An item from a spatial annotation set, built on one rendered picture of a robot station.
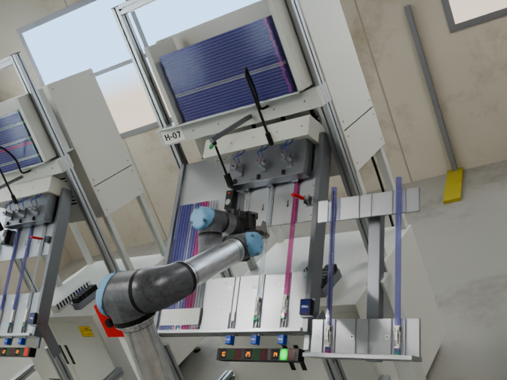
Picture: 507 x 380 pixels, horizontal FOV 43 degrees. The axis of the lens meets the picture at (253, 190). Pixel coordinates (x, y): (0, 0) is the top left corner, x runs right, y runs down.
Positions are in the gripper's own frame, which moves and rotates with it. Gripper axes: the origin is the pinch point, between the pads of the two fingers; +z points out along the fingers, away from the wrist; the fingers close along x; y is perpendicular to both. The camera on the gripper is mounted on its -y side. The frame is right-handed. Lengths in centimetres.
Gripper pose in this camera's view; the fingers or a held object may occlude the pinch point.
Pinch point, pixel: (264, 237)
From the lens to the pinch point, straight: 228.5
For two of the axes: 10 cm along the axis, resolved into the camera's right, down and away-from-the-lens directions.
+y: 0.0, -9.7, 2.3
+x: -8.0, 1.4, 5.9
